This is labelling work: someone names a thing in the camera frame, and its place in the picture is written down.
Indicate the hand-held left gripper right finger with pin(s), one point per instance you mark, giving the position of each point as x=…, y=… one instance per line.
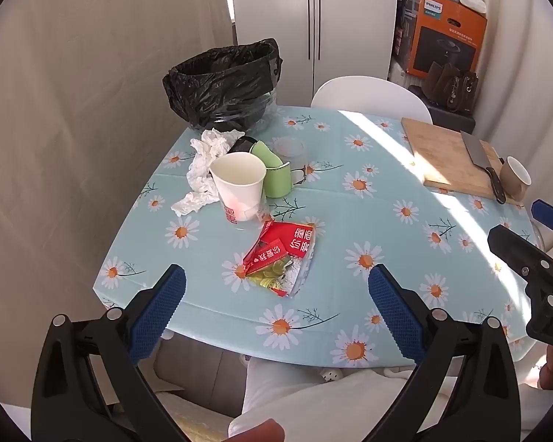
x=391, y=313

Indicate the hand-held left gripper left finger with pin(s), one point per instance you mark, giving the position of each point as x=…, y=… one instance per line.
x=166, y=304

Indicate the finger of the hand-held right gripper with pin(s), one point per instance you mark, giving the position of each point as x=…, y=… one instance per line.
x=516, y=248
x=550, y=216

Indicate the red snack packet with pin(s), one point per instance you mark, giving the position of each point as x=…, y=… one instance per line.
x=281, y=248

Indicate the white tissue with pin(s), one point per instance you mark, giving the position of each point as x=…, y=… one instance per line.
x=200, y=175

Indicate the white paper cup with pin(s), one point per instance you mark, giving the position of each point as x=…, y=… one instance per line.
x=237, y=179

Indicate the dark grey round container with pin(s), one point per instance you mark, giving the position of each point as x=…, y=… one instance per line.
x=242, y=143

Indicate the clear plastic trash bin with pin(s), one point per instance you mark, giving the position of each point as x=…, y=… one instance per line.
x=262, y=110

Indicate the bin with black bag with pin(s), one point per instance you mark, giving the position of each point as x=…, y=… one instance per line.
x=221, y=78

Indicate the person's left hand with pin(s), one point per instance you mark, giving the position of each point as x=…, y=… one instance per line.
x=258, y=432

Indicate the beige ceramic cup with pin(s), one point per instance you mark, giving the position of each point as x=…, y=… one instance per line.
x=511, y=179

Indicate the grey seat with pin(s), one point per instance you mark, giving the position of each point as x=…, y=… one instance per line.
x=198, y=363

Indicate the daisy print tablecloth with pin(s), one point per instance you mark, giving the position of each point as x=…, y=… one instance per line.
x=350, y=221

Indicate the wooden cutting board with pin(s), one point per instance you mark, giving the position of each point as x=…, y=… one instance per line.
x=442, y=156

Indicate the person's white trousers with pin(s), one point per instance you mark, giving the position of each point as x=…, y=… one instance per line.
x=313, y=405

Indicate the brown handbag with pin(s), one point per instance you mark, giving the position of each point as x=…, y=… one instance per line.
x=451, y=87

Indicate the green mug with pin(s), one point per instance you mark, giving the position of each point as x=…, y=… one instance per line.
x=276, y=179

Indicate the beige curtain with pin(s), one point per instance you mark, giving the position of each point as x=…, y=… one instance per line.
x=73, y=124

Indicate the orange cardboard box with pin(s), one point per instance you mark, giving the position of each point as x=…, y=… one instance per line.
x=447, y=37

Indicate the white chair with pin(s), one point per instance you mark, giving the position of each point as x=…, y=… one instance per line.
x=368, y=94

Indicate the white case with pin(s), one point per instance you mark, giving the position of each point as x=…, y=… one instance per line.
x=472, y=0

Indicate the white cabinet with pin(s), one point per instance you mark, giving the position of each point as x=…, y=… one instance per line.
x=350, y=18

